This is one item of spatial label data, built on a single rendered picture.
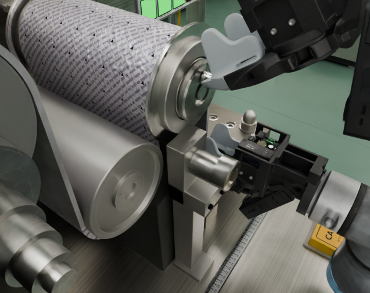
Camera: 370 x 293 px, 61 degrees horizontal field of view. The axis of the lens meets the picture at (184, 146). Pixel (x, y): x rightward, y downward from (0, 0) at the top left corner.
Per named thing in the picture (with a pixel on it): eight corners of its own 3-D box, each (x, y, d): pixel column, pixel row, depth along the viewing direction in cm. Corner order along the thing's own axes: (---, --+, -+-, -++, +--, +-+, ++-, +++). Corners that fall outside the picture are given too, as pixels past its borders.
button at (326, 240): (344, 264, 58) (349, 257, 56) (307, 244, 61) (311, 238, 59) (354, 236, 62) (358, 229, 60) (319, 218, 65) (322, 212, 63)
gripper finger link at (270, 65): (236, 61, 31) (321, 20, 25) (244, 77, 32) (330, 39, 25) (214, 81, 28) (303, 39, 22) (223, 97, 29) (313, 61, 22)
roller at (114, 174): (102, 257, 36) (77, 193, 28) (-18, 164, 47) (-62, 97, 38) (165, 190, 43) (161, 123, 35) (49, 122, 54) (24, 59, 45)
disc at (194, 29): (154, 165, 38) (140, 56, 28) (151, 164, 39) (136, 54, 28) (216, 104, 47) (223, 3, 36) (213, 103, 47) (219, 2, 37)
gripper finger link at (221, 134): (201, 108, 52) (251, 129, 48) (200, 135, 56) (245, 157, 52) (190, 117, 50) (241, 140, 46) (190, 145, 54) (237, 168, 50)
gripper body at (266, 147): (254, 118, 47) (336, 150, 42) (246, 158, 53) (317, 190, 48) (229, 147, 43) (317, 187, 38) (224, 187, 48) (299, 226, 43)
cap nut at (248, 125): (251, 135, 64) (255, 118, 61) (236, 129, 66) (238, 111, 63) (259, 126, 66) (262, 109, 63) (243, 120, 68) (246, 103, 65)
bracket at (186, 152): (201, 285, 55) (212, 168, 34) (172, 265, 58) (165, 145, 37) (216, 263, 58) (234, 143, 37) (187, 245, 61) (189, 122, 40)
